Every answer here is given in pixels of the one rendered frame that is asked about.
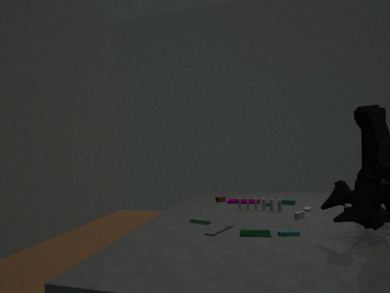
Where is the magenta flat panel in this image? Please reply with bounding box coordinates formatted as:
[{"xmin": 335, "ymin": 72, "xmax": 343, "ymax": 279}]
[{"xmin": 227, "ymin": 199, "xmax": 261, "ymax": 204}]

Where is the small orange-brown block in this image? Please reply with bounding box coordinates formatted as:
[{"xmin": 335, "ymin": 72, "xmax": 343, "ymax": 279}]
[{"xmin": 216, "ymin": 196, "xmax": 226, "ymax": 203}]

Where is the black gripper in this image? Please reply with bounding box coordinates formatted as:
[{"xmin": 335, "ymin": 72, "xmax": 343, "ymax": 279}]
[{"xmin": 321, "ymin": 180, "xmax": 383, "ymax": 224}]

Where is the teal flat block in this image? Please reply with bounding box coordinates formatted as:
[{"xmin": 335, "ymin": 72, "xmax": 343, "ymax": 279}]
[{"xmin": 277, "ymin": 230, "xmax": 300, "ymax": 237}]

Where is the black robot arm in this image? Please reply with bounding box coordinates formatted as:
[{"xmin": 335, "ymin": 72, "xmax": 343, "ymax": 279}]
[{"xmin": 354, "ymin": 104, "xmax": 390, "ymax": 230}]

